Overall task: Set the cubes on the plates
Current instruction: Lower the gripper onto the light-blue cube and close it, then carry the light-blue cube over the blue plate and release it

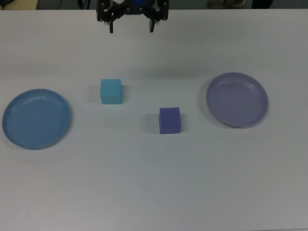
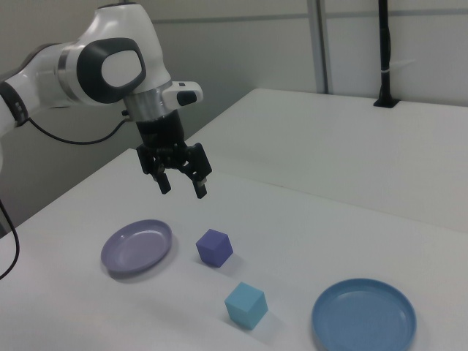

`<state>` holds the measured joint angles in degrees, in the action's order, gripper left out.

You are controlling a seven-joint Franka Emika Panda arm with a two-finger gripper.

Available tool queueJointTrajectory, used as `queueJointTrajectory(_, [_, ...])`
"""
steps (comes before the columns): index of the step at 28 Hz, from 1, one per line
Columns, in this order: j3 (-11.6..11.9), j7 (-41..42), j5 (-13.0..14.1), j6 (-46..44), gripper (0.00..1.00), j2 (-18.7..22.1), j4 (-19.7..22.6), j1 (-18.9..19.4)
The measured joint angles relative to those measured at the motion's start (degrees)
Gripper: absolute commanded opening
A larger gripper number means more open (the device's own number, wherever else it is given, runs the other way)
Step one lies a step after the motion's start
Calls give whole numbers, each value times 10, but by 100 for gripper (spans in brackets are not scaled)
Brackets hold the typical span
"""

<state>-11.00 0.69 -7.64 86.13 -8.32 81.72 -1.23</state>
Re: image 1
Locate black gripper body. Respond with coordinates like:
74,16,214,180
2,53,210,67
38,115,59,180
107,0,158,16

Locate cyan foam cube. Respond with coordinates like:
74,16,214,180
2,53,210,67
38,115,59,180
99,78,124,105

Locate purple foam cube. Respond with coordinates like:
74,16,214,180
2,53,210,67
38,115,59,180
158,107,181,135

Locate lavender plastic plate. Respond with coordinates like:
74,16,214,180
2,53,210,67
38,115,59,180
206,72,269,128

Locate blue plastic plate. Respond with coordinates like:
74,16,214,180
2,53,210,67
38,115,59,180
1,89,72,150

